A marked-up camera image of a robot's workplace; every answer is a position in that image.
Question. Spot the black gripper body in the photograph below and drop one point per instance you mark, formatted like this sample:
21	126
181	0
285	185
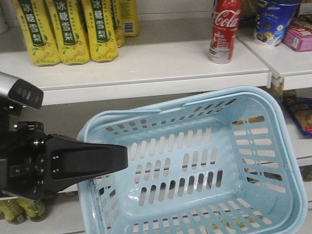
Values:
22	153

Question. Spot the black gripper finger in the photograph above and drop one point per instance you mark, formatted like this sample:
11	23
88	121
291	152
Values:
68	161

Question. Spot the light blue plastic basket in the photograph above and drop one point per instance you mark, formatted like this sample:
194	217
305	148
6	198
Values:
216	163

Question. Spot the red Coca-Cola bottle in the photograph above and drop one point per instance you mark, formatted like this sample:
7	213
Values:
226	20

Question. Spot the yellow lemon tea bottle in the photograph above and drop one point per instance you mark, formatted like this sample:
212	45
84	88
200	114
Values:
12	211
35	209

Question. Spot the yellow pear drink bottle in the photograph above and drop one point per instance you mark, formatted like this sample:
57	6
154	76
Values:
37	30
129	18
101	34
70	31

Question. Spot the blue snack cup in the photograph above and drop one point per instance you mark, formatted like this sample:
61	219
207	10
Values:
272	19

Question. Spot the pink snack box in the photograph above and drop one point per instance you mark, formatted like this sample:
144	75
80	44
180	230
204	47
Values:
298	35

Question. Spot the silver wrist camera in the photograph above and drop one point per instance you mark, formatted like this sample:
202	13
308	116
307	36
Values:
19	91

